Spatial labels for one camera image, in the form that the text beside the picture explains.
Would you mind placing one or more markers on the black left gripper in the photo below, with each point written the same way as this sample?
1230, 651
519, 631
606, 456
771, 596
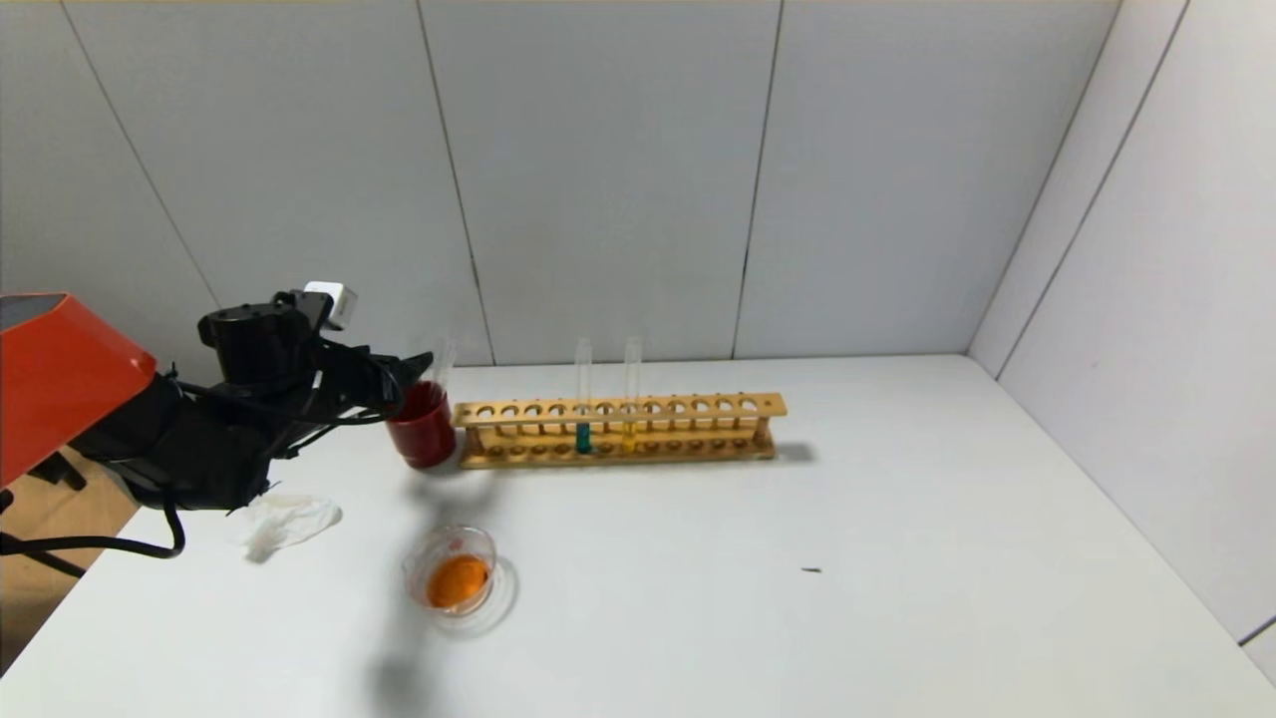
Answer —
391, 378

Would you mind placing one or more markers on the test tube with yellow pigment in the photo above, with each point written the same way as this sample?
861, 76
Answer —
446, 361
630, 435

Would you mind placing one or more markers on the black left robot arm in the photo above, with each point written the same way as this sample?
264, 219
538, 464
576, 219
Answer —
120, 419

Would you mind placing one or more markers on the test tube with green pigment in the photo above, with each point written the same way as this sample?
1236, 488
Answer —
583, 437

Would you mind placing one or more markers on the wooden test tube rack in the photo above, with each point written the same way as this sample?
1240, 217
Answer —
618, 410

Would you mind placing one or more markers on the red cup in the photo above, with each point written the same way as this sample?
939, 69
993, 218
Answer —
424, 434

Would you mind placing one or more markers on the crumpled white tissue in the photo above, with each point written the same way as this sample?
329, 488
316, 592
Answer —
289, 521

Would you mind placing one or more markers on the clear glass dish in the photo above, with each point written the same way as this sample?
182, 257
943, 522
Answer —
459, 583

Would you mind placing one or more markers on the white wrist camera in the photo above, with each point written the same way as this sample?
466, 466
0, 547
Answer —
334, 301

